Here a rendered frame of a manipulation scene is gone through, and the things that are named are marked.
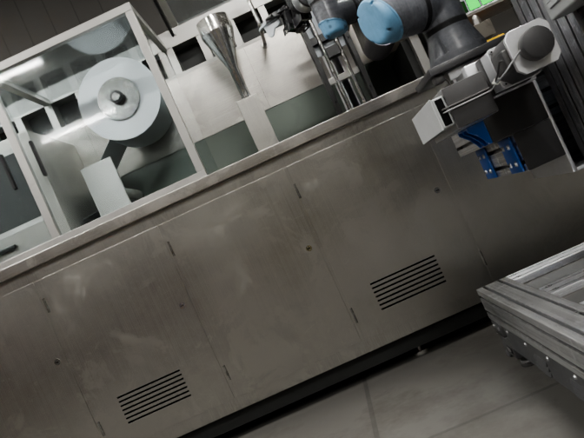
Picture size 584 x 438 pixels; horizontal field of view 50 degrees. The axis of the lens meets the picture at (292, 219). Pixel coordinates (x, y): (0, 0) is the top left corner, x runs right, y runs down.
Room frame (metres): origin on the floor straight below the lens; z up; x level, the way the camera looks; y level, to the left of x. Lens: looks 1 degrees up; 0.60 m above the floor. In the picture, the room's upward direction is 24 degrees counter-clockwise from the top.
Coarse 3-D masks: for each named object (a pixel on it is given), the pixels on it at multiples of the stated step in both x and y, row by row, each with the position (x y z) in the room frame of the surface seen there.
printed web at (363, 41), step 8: (352, 24) 2.67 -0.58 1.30; (360, 32) 2.58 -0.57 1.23; (360, 40) 2.65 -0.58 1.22; (368, 40) 2.48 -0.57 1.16; (368, 48) 2.56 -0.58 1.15; (376, 48) 2.51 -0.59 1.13; (384, 48) 2.50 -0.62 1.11; (392, 48) 2.61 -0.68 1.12; (368, 56) 2.67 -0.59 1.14; (376, 56) 2.63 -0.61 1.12; (384, 56) 2.65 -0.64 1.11; (336, 64) 2.58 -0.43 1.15; (344, 80) 2.56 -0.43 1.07; (352, 88) 2.46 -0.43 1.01; (352, 96) 2.56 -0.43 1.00; (352, 104) 2.66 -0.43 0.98; (360, 104) 2.46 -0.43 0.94
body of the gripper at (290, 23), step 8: (288, 8) 1.94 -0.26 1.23; (288, 16) 1.93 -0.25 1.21; (296, 16) 1.90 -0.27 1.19; (304, 16) 1.92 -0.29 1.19; (288, 24) 1.93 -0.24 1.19; (296, 24) 1.92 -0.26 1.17; (304, 24) 1.95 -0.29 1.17; (288, 32) 1.95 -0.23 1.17; (296, 32) 1.99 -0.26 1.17; (304, 32) 2.00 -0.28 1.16
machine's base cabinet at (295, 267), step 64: (384, 128) 2.20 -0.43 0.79; (256, 192) 2.21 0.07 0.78; (320, 192) 2.21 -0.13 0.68; (384, 192) 2.20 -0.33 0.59; (448, 192) 2.19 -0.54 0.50; (512, 192) 2.19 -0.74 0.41; (576, 192) 2.18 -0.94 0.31; (64, 256) 2.24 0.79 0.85; (128, 256) 2.23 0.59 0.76; (192, 256) 2.22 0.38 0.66; (256, 256) 2.21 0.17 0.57; (320, 256) 2.21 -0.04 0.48; (384, 256) 2.20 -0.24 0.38; (448, 256) 2.20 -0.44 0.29; (512, 256) 2.19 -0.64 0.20; (0, 320) 2.24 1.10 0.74; (64, 320) 2.24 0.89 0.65; (128, 320) 2.23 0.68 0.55; (192, 320) 2.22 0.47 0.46; (256, 320) 2.22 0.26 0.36; (320, 320) 2.21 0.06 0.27; (384, 320) 2.20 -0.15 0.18; (448, 320) 2.24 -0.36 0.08; (0, 384) 2.24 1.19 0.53; (64, 384) 2.24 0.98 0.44; (128, 384) 2.23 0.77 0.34; (192, 384) 2.23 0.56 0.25; (256, 384) 2.22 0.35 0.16; (320, 384) 2.26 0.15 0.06
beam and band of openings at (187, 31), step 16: (240, 0) 2.80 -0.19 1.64; (256, 0) 2.80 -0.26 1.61; (272, 0) 2.80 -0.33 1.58; (240, 16) 2.81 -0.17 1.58; (176, 32) 2.81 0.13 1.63; (192, 32) 2.81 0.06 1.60; (240, 32) 2.88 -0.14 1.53; (256, 32) 2.87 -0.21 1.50; (176, 48) 2.85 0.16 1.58; (192, 48) 2.88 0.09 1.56; (208, 48) 2.81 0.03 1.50; (240, 48) 2.80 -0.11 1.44; (176, 64) 2.81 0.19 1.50; (192, 64) 2.88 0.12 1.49
